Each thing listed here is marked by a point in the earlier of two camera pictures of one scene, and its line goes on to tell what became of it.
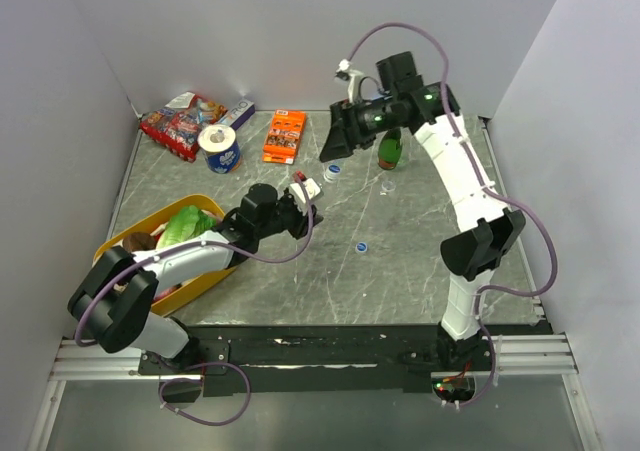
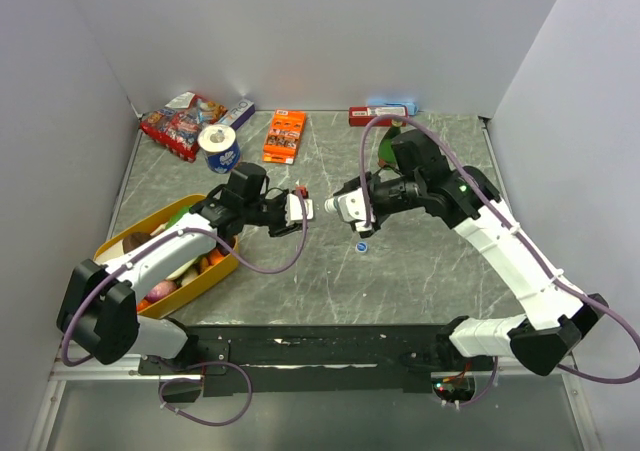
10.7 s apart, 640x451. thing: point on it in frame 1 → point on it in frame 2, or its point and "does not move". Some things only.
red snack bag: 177,126 does not move
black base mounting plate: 323,359 does not move
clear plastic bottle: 333,171 → 324,204
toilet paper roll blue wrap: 221,152 does not move
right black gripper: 346,131 → 366,180
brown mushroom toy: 139,241 does not move
